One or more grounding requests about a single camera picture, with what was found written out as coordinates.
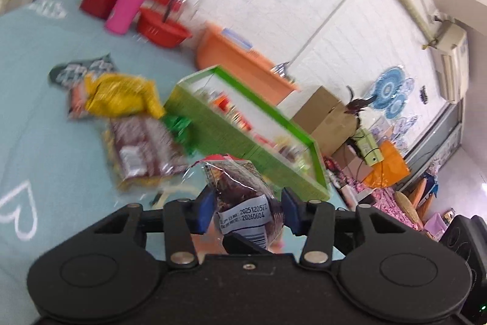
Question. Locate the pink floral cloth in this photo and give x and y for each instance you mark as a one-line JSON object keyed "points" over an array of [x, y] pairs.
{"points": [[384, 201]]}

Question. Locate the small light green box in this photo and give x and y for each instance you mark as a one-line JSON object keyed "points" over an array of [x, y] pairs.
{"points": [[371, 151]]}

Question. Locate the small brown nut packet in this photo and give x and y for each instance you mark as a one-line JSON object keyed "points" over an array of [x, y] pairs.
{"points": [[76, 102]]}

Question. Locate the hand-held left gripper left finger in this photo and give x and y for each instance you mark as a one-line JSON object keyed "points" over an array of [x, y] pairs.
{"points": [[203, 211]]}

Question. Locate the dark dried plant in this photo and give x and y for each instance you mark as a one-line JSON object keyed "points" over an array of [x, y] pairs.
{"points": [[357, 105]]}

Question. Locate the orange plastic bag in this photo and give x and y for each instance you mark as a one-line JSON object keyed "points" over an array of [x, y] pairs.
{"points": [[392, 169]]}

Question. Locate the blue lid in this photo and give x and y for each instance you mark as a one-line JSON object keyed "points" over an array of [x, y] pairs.
{"points": [[237, 39]]}

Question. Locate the orange plastic basin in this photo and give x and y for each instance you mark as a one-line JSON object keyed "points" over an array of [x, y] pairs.
{"points": [[236, 62]]}

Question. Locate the red plastic basket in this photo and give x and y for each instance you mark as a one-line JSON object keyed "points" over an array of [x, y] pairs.
{"points": [[159, 30]]}

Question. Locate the small green wrapper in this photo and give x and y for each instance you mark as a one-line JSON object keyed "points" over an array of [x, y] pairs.
{"points": [[177, 125]]}

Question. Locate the large cardboard box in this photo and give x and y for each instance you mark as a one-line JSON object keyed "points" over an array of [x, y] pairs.
{"points": [[323, 115]]}

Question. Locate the brown snack packet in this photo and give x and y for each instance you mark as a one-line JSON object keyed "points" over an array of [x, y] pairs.
{"points": [[144, 150]]}

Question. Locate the white air conditioner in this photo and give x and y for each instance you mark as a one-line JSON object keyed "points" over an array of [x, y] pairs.
{"points": [[451, 58]]}

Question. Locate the clear red date packet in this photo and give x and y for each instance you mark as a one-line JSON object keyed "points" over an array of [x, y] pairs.
{"points": [[243, 195]]}

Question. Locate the dark green patterned packet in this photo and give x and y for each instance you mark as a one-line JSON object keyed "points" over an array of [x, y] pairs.
{"points": [[76, 73]]}

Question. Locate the crinkled yellow snack packet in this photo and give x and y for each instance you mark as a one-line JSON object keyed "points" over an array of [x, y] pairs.
{"points": [[118, 98]]}

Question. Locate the blue round wall decoration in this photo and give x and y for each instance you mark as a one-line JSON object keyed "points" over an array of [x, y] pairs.
{"points": [[386, 91]]}

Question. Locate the teal printed tablecloth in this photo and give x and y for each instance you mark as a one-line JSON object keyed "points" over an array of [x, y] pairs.
{"points": [[45, 142]]}

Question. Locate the purple bag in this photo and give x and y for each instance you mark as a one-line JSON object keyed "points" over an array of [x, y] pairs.
{"points": [[435, 226]]}

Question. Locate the small cardboard box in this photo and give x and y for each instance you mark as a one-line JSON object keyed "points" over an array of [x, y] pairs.
{"points": [[350, 161]]}

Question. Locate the green cardboard box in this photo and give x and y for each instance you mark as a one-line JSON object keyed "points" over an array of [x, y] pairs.
{"points": [[228, 134]]}

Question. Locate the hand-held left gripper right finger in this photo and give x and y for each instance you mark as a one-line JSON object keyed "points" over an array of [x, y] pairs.
{"points": [[291, 212]]}

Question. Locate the woven straw cushion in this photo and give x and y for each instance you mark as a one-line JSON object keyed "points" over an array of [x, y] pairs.
{"points": [[407, 207]]}

